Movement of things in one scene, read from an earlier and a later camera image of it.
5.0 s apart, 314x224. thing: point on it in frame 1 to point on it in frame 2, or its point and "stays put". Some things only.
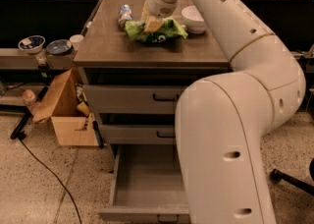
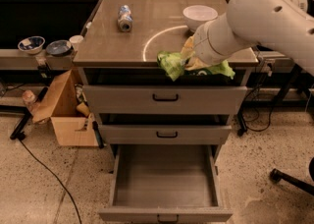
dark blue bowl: x=59 y=47 stays put
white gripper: x=158 y=7 to x=203 y=47
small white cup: x=75 y=40 stays put
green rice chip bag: x=170 y=30 to x=173 y=65
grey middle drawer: x=138 y=134 stays put
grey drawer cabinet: x=133 y=86 stays put
